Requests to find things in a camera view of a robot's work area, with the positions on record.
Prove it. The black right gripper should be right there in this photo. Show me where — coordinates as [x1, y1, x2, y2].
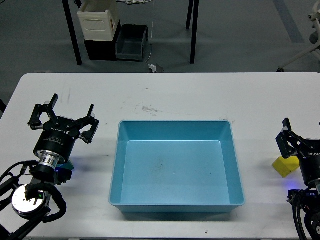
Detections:
[275, 117, 320, 186]

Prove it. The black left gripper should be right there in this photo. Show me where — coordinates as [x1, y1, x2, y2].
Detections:
[28, 93, 99, 164]

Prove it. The yellow block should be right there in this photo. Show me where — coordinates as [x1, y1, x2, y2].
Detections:
[272, 156, 300, 178]

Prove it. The green block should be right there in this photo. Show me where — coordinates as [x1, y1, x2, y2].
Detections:
[55, 159, 74, 171]

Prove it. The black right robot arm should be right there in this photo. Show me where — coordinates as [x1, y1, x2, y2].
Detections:
[275, 118, 320, 240]

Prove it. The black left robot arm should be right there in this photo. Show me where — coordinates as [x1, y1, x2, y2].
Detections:
[0, 94, 99, 240]

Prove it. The black box under container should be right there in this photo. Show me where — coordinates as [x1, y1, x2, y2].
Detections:
[84, 22, 122, 61]

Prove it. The blue plastic tray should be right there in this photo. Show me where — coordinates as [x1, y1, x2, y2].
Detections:
[109, 120, 245, 213]

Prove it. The dark grey storage bin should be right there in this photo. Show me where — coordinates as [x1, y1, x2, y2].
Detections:
[115, 24, 149, 62]

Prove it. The white power adapter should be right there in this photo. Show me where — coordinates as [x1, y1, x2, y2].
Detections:
[148, 64, 164, 73]

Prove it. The cream plastic container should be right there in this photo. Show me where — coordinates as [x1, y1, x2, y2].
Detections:
[77, 0, 120, 42]

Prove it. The black table leg left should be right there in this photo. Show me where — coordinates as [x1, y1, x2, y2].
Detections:
[62, 0, 82, 66]

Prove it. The black table leg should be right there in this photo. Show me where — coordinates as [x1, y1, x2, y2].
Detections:
[185, 0, 200, 64]
[62, 0, 82, 66]

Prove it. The white chair base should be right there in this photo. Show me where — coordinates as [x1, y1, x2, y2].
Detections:
[273, 0, 320, 73]

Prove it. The black table leg right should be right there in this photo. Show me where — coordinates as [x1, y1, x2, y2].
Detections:
[185, 0, 200, 64]

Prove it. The white hanging cable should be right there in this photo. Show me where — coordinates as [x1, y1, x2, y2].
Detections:
[145, 0, 155, 66]

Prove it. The white cable bundle on floor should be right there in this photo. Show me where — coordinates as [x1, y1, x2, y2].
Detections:
[116, 0, 153, 6]

